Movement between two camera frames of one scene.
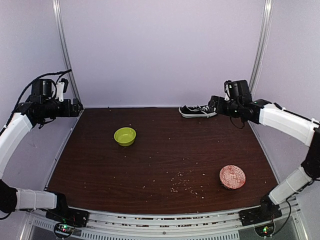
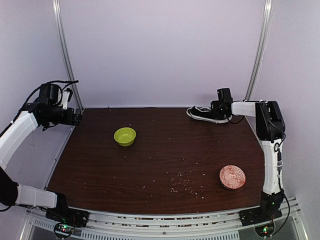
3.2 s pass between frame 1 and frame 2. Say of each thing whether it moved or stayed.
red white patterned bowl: stayed
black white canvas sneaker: moved
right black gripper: stayed
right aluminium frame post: stayed
